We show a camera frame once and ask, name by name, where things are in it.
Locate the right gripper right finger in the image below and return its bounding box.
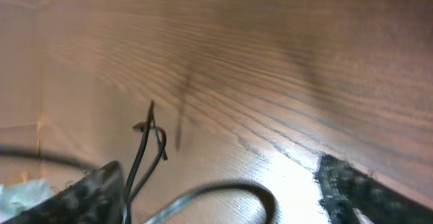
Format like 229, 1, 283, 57
315, 154, 432, 224

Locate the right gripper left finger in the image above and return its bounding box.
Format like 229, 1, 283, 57
5, 161, 126, 224

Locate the black USB cable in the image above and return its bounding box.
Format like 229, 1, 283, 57
121, 100, 278, 224

